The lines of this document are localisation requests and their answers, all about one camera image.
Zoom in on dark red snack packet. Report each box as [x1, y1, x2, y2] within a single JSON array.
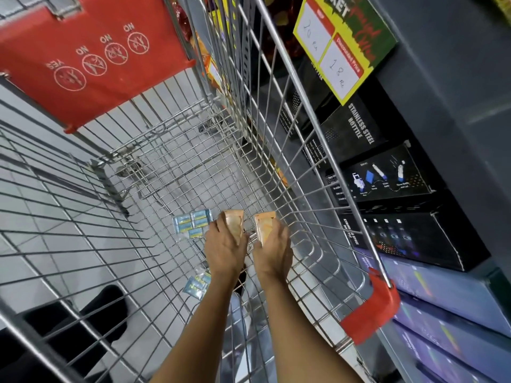
[[261, 0, 306, 60]]

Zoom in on black bottle box white lettering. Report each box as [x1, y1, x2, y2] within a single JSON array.
[[319, 77, 404, 166]]

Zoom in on person's left forearm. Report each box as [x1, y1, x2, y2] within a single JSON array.
[[150, 274, 241, 383]]

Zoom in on orange snack packets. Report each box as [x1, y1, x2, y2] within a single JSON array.
[[168, 0, 240, 112]]

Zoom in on person's right hand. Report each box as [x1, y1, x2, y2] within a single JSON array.
[[252, 218, 294, 284]]

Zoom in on red cart corner bumper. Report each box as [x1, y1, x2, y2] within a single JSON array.
[[340, 268, 401, 346]]

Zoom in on black bottle box with pictures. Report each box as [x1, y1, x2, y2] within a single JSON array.
[[343, 140, 438, 205]]

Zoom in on orange packet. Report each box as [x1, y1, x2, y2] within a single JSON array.
[[223, 210, 245, 246], [254, 212, 277, 248]]

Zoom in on black perforated-print box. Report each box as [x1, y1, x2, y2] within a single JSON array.
[[275, 56, 340, 140]]

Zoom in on blue blister packet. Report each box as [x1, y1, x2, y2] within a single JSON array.
[[172, 209, 214, 240], [182, 268, 212, 302]]

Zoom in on yellow green price sign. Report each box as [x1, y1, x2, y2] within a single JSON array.
[[293, 0, 398, 106]]

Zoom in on person's black-clad leg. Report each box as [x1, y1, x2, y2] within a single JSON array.
[[0, 285, 129, 383]]

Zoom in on red cart child seat flap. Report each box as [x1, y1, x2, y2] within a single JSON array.
[[0, 0, 196, 134]]

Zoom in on purple box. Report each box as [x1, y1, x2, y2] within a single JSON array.
[[389, 293, 511, 373], [393, 323, 511, 383], [353, 248, 511, 338]]

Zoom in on long black bottle box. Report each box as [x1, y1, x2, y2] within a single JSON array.
[[339, 190, 491, 272]]

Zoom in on grey metal shelf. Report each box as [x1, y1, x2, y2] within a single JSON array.
[[363, 0, 511, 383]]

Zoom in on person's right forearm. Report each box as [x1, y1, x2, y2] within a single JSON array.
[[255, 274, 365, 383]]

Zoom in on metal wire shopping cart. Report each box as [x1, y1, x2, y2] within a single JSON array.
[[0, 0, 402, 383]]

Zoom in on person's left hand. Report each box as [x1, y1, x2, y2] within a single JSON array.
[[204, 216, 251, 280]]

